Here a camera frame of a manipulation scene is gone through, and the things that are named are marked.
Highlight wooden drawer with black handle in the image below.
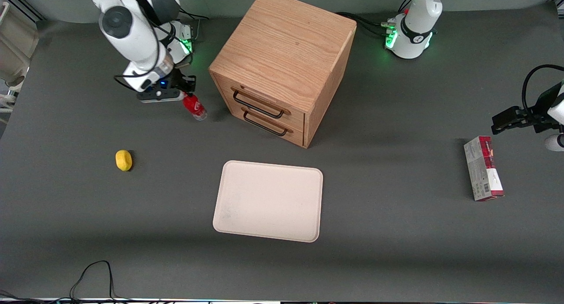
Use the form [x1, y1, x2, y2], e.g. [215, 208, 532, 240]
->
[229, 104, 305, 147]
[215, 74, 306, 128]

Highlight black arm wrist cable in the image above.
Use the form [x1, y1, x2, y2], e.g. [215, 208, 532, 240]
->
[113, 0, 178, 92]
[522, 64, 564, 116]

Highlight wooden drawer cabinet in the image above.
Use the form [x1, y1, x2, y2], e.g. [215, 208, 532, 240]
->
[208, 0, 357, 149]

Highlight grey and red carton box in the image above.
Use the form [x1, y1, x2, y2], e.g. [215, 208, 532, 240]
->
[464, 136, 505, 202]

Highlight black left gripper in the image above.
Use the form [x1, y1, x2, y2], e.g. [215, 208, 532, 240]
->
[491, 84, 564, 135]

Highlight black left arm wrist cable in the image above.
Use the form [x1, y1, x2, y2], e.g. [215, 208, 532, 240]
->
[522, 64, 564, 116]

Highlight yellow lemon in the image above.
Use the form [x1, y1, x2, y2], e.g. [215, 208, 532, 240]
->
[115, 150, 133, 172]

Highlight black right arm base cables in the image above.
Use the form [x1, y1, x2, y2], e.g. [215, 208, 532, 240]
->
[176, 9, 210, 43]

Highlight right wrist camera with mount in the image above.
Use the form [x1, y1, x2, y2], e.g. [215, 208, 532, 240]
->
[137, 88, 185, 104]

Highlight beige plastic tray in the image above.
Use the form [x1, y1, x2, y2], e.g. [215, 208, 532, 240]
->
[212, 160, 324, 243]

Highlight small red coke bottle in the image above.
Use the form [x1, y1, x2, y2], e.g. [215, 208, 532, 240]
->
[183, 94, 208, 121]

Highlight beige plastic object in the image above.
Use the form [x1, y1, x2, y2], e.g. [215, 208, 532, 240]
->
[0, 2, 40, 125]

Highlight black arm base cables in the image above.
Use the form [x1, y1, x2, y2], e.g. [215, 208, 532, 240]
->
[337, 0, 413, 37]
[176, 9, 210, 43]

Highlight black looped cable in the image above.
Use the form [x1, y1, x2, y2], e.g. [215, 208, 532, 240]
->
[70, 260, 117, 303]

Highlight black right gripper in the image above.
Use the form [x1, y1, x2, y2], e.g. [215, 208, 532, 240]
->
[162, 68, 197, 97]

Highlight black right arm wrist cable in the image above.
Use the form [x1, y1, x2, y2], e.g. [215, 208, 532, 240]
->
[113, 0, 178, 92]

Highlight black left arm base cables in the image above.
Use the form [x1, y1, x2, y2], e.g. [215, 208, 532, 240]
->
[337, 0, 413, 37]

